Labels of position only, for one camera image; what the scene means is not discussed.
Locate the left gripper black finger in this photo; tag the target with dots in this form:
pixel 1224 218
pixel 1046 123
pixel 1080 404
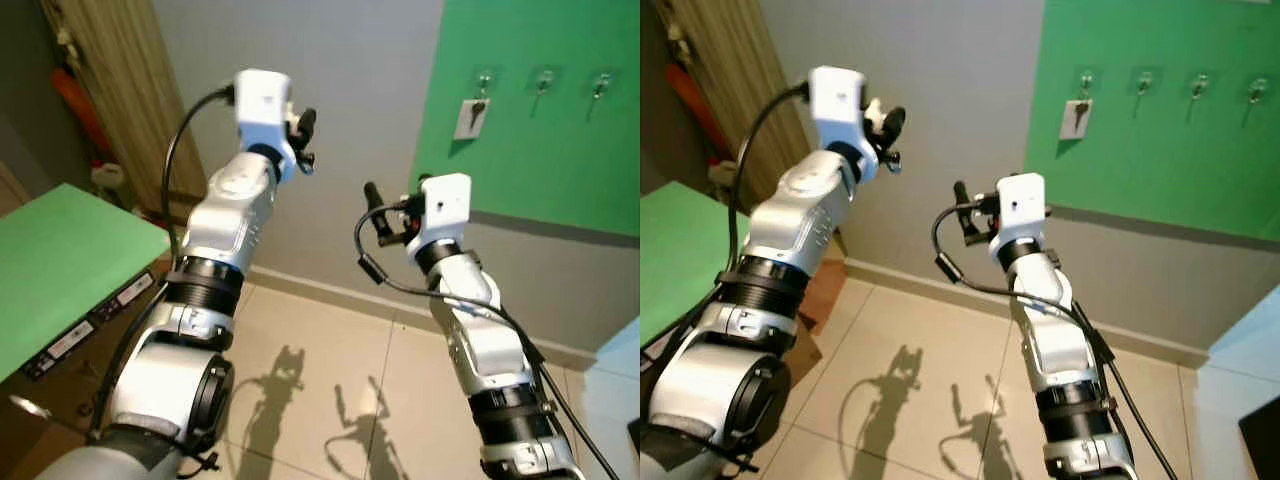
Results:
pixel 307 128
pixel 895 127

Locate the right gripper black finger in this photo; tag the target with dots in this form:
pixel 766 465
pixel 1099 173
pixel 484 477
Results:
pixel 378 210
pixel 966 208

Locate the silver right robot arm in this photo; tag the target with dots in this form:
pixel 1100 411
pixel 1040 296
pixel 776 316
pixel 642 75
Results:
pixel 485 350
pixel 1060 350

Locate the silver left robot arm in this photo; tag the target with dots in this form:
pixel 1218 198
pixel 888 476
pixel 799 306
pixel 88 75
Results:
pixel 800 220
pixel 230 220

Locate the clear adhesive metal hook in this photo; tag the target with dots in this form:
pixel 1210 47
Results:
pixel 1257 90
pixel 1198 84
pixel 600 85
pixel 484 80
pixel 1144 80
pixel 543 80
pixel 1086 80

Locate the white key tag card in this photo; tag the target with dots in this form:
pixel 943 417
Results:
pixel 1067 125
pixel 464 125

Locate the black-headed key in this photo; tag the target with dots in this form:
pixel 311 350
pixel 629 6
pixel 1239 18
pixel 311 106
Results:
pixel 1080 110
pixel 478 110

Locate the brown wooden door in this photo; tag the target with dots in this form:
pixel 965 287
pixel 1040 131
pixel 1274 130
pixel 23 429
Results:
pixel 740 70
pixel 120 80

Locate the white plastic fitting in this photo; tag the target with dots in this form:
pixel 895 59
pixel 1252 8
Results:
pixel 722 173
pixel 107 175

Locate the green-topped table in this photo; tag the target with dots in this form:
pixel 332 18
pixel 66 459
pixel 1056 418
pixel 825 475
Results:
pixel 70 260
pixel 680 250

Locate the white cabinet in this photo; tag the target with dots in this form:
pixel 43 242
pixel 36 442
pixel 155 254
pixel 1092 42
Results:
pixel 615 420
pixel 1215 420

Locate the black panel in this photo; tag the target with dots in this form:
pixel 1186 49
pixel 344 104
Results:
pixel 1265 440

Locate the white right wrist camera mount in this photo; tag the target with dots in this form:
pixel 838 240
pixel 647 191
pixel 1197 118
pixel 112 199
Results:
pixel 447 205
pixel 1022 205

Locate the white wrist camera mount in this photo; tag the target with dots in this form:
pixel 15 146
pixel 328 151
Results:
pixel 835 100
pixel 1022 205
pixel 262 105
pixel 447 205

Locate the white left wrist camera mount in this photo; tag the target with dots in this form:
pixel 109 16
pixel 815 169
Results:
pixel 835 100
pixel 262 105

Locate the green plastic wall board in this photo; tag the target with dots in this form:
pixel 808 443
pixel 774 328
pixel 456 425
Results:
pixel 560 160
pixel 1170 160

